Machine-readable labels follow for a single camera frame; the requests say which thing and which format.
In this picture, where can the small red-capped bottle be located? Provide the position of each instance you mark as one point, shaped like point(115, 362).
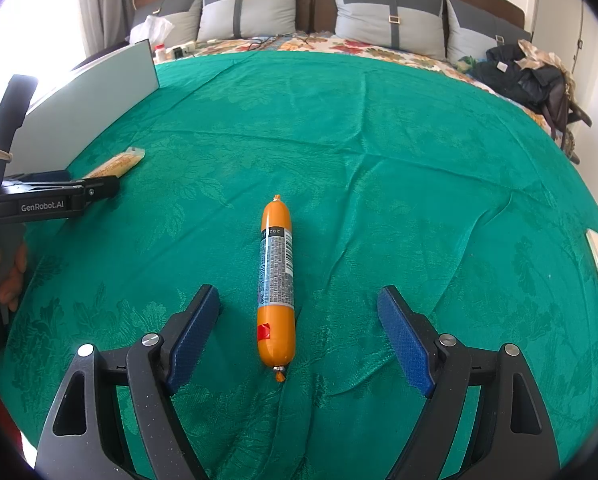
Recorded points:
point(160, 52)

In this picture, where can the white power strip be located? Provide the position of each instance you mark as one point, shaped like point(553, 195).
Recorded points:
point(185, 50)

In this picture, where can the brown bag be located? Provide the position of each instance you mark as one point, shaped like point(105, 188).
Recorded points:
point(561, 105)

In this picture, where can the clear plastic bag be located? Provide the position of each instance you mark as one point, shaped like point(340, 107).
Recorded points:
point(151, 30)

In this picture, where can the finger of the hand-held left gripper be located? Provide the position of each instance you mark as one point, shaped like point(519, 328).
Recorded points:
point(104, 187)
point(44, 177)

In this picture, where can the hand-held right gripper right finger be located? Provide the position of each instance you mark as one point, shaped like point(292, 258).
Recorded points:
point(406, 345)

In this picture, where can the person's left hand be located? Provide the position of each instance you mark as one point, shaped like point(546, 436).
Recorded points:
point(15, 275)

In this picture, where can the white cardboard box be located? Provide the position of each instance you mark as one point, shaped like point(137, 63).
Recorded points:
point(79, 110)

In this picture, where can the clear corn cob packet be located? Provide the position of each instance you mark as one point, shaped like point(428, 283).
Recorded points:
point(116, 162)

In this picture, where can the grey curtain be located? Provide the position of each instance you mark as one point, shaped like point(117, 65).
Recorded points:
point(104, 5)

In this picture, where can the beige cloth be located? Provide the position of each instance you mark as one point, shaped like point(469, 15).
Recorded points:
point(539, 55)

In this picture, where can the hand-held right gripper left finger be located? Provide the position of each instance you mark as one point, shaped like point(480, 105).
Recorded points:
point(194, 340)

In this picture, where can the green patterned blanket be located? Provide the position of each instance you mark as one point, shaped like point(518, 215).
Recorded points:
point(379, 185)

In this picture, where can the pile of dark clothes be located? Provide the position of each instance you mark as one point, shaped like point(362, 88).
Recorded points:
point(514, 77)

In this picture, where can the orange sausage with grey label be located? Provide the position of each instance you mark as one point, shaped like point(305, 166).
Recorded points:
point(276, 285)

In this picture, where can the grey two-tone pillow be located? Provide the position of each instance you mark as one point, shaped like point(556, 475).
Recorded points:
point(374, 20)
point(259, 15)
point(179, 25)
point(479, 35)

